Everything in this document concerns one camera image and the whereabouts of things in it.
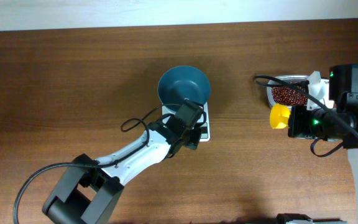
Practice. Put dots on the clear container of red beans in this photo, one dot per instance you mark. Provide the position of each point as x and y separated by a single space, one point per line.
279 94

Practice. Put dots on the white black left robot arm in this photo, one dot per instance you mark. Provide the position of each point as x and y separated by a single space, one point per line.
89 193

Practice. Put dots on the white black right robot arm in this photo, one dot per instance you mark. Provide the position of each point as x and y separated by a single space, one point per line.
339 123

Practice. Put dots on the yellow measuring scoop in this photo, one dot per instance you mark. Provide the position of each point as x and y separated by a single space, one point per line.
279 116

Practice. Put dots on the white digital kitchen scale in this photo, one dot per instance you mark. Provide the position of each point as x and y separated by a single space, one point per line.
205 128

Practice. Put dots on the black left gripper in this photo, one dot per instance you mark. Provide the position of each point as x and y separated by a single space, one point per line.
192 137

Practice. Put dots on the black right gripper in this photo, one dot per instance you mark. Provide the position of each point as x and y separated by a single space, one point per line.
295 121

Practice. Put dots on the teal plastic bowl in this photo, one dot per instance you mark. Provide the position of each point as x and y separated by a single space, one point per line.
181 83

